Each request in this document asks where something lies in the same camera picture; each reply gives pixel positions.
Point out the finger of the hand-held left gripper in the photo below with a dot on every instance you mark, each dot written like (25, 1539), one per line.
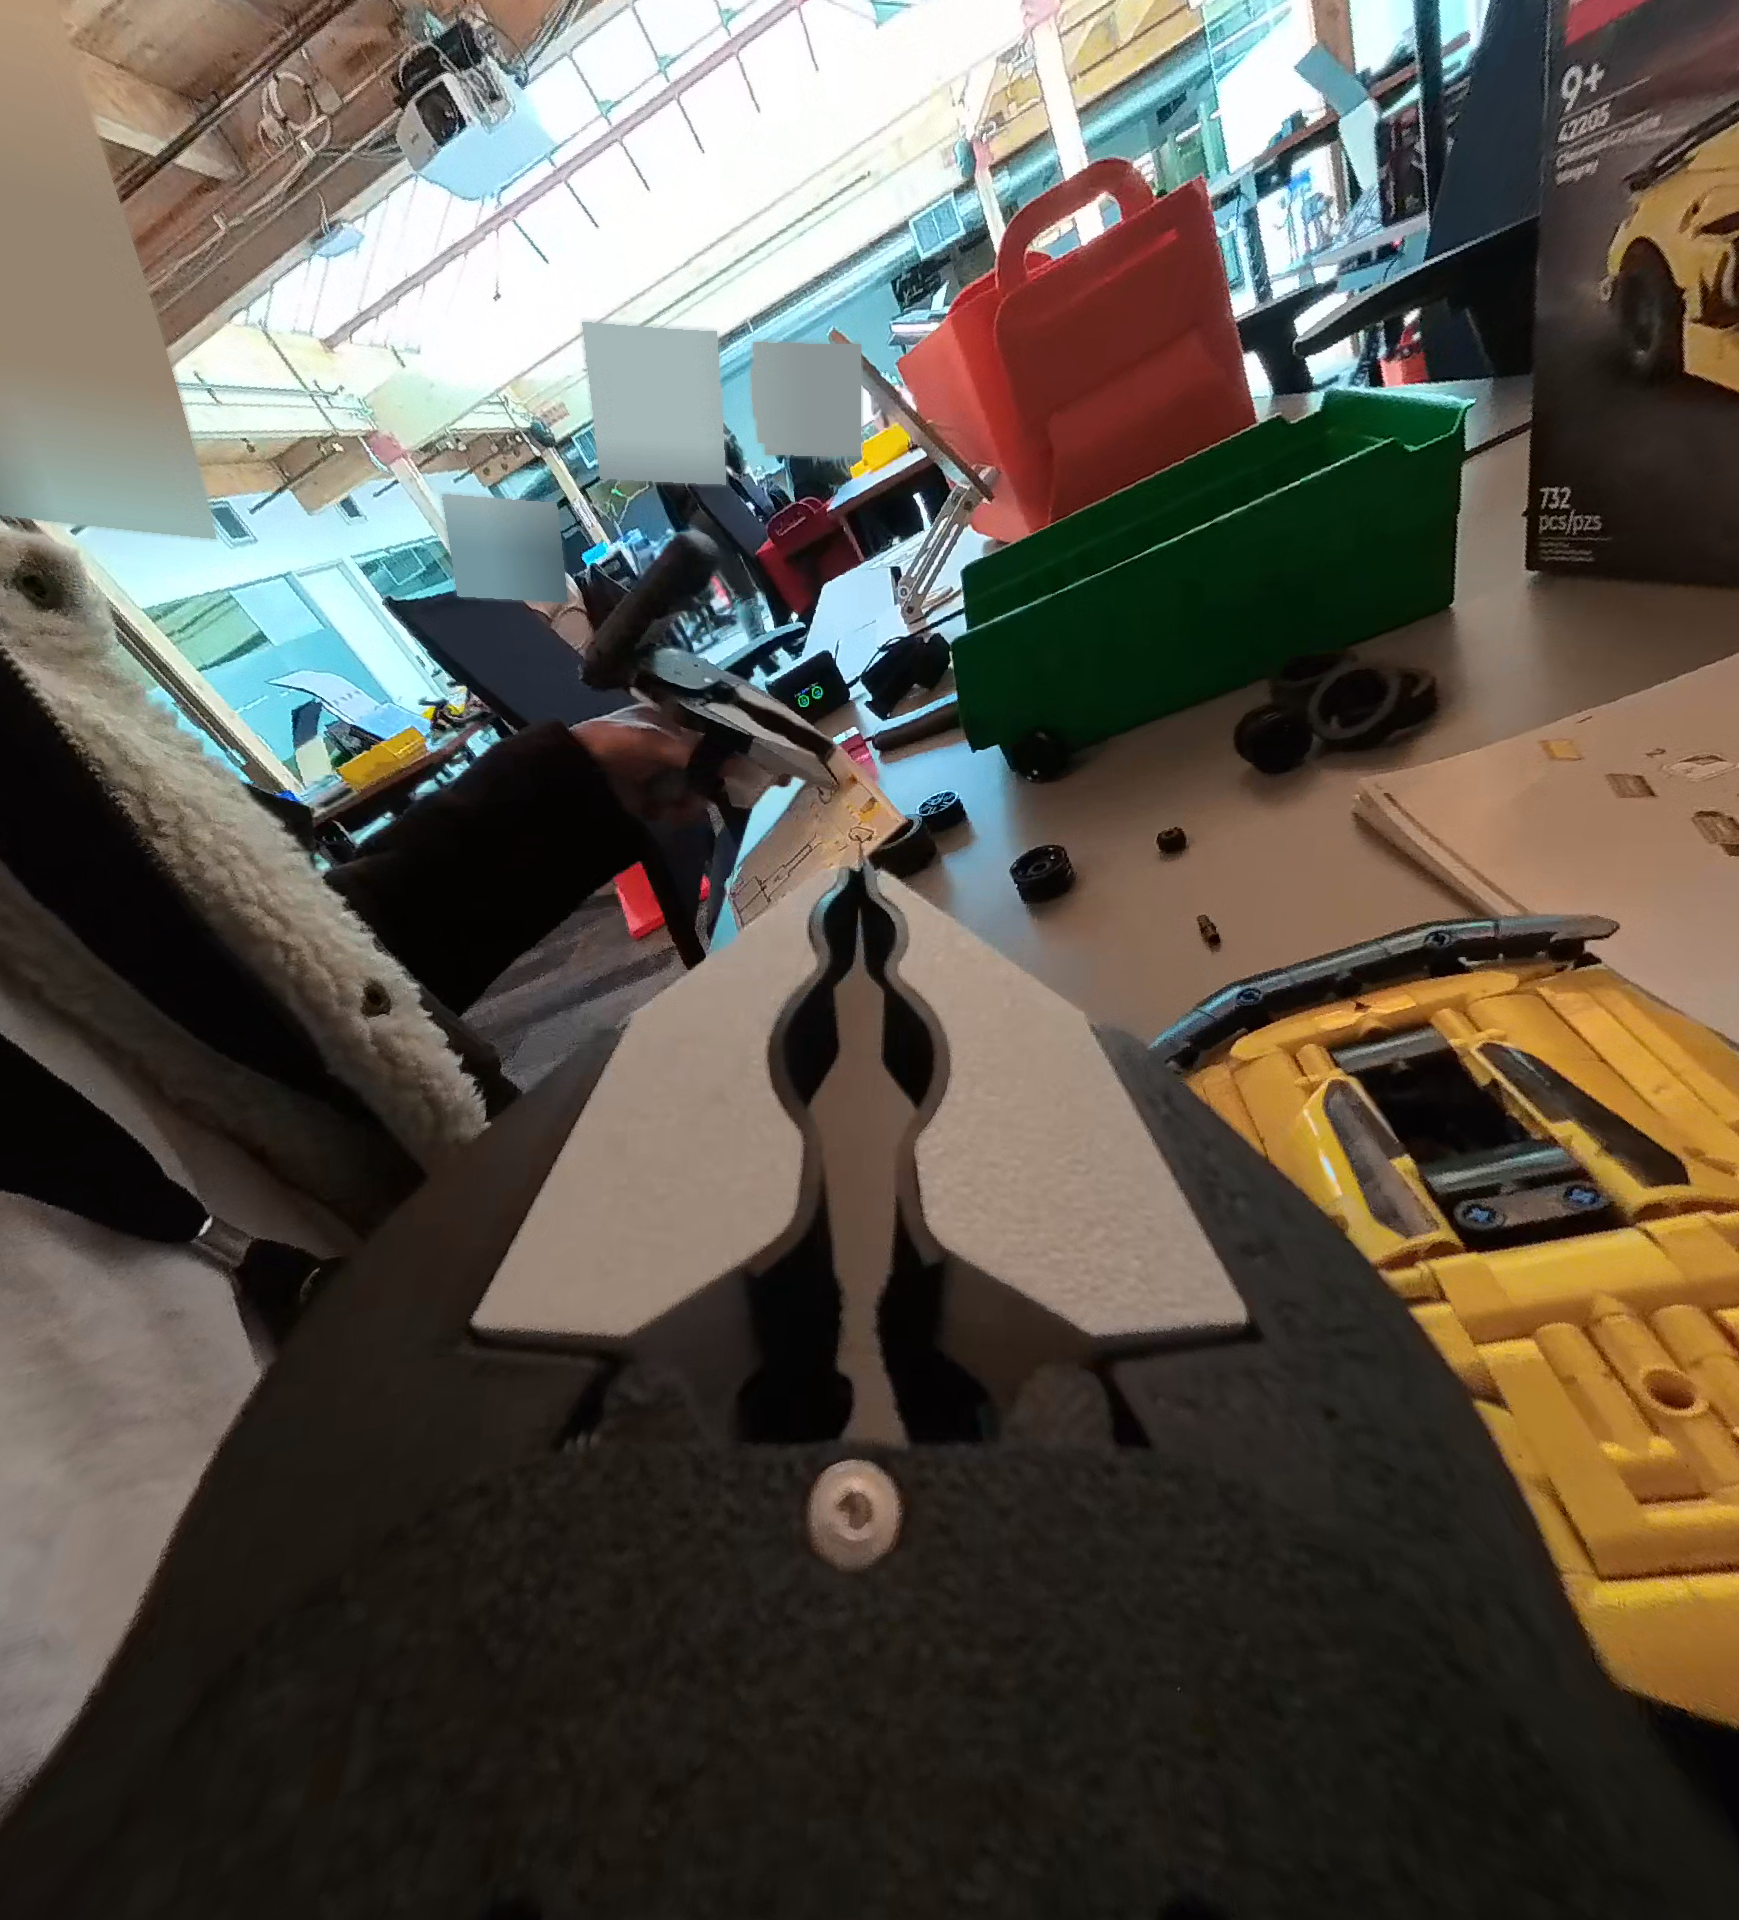
(792, 772)
(769, 729)

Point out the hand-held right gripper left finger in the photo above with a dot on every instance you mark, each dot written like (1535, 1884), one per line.
(643, 1198)

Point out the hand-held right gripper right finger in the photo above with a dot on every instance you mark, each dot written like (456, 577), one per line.
(1079, 1198)

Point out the yellow toy brick car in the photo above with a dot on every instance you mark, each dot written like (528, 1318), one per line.
(1557, 1350)

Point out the building instruction booklet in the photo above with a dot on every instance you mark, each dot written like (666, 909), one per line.
(1633, 841)

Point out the person's left forearm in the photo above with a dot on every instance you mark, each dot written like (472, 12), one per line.
(479, 856)

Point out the person's left hand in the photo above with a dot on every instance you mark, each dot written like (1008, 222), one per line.
(637, 765)

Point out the small black display device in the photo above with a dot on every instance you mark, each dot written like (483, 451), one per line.
(808, 689)

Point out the small pink block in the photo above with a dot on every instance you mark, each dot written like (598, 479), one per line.
(856, 745)

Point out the black toy tyre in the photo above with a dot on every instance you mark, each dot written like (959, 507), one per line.
(1270, 739)
(1360, 704)
(909, 847)
(1303, 670)
(1037, 754)

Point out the small black toy wheel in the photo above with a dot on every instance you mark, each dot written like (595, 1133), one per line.
(941, 810)

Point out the black toy wheel rim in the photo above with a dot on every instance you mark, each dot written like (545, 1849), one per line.
(1039, 874)

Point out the wooden document stand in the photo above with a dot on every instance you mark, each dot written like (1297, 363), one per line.
(930, 450)

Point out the green plastic bin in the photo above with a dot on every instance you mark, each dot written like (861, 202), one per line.
(1230, 601)

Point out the red plastic carry case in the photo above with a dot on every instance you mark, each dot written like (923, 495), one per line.
(1094, 358)

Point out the black mesh office chair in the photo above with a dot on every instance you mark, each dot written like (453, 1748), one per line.
(1470, 270)

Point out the black floor lamp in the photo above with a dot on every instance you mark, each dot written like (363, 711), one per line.
(1429, 118)

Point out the toy car set box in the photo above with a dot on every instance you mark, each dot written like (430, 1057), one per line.
(1679, 301)

